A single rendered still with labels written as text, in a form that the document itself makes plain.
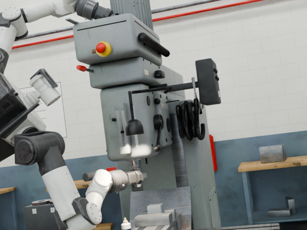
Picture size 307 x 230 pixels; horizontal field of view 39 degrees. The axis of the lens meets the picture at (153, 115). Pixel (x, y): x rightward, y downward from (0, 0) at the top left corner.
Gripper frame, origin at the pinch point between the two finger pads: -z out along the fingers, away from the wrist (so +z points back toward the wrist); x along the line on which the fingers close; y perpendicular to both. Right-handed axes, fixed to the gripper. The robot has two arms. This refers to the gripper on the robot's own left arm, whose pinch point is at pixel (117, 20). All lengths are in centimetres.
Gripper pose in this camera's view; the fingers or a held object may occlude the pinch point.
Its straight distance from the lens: 198.6
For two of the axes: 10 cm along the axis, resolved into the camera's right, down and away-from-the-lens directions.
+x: -0.1, -0.4, -10.0
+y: 3.9, -9.2, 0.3
